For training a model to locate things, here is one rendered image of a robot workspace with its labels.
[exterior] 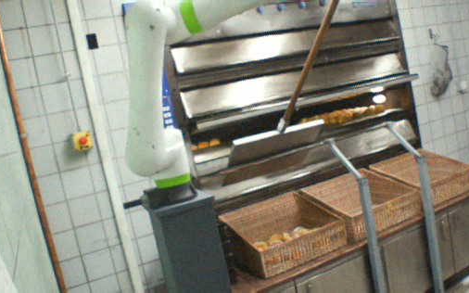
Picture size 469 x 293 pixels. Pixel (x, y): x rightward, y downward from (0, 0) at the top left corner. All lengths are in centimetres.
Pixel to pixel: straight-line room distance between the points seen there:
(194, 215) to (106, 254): 109
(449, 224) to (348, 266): 85
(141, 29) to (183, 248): 71
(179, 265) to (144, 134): 46
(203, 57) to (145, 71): 134
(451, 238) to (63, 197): 238
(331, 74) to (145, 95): 197
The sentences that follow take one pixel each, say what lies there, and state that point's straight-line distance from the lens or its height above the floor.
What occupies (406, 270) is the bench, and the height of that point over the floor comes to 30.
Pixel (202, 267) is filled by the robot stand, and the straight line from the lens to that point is 149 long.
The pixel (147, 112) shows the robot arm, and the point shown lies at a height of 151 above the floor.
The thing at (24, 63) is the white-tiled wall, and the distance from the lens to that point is 240.
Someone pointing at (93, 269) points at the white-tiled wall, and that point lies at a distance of 247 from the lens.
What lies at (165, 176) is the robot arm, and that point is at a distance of 144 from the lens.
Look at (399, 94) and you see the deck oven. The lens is 360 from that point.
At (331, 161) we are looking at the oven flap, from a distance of 299.
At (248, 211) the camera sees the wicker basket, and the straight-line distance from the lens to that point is 266.
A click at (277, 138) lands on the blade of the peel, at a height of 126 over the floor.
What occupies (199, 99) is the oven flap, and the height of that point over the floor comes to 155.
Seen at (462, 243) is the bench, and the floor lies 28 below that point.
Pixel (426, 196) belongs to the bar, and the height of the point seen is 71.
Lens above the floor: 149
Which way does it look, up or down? 5 degrees down
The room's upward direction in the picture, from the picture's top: 12 degrees counter-clockwise
